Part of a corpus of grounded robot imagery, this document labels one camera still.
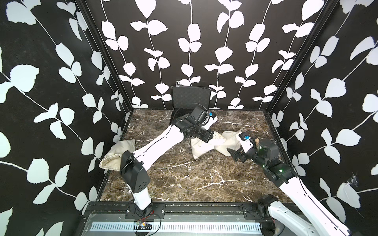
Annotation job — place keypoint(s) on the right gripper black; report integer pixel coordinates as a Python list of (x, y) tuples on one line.
[(235, 155)]

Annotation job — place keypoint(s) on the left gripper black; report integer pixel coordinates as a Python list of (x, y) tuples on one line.
[(209, 134)]

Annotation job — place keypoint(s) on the cream cloth bag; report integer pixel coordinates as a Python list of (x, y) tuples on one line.
[(200, 147), (232, 141)]

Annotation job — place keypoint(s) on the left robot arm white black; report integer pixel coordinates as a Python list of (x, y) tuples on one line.
[(134, 165)]

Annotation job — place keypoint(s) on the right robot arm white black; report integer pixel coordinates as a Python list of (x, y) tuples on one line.
[(317, 220)]

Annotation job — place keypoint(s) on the open black poker chip case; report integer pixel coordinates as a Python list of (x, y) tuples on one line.
[(186, 98)]

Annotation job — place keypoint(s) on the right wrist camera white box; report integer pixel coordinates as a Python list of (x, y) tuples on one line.
[(246, 142)]

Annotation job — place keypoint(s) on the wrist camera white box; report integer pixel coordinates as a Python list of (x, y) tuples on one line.
[(211, 119), (246, 142)]

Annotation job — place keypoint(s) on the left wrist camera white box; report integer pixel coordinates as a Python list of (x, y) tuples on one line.
[(211, 119)]

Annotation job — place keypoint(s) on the black front mounting rail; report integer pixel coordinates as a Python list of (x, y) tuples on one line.
[(252, 211)]

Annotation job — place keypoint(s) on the cream cloth bag left wall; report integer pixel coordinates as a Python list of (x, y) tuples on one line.
[(112, 160)]

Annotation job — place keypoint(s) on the white perforated cable tray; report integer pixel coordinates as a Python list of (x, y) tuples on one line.
[(179, 227)]

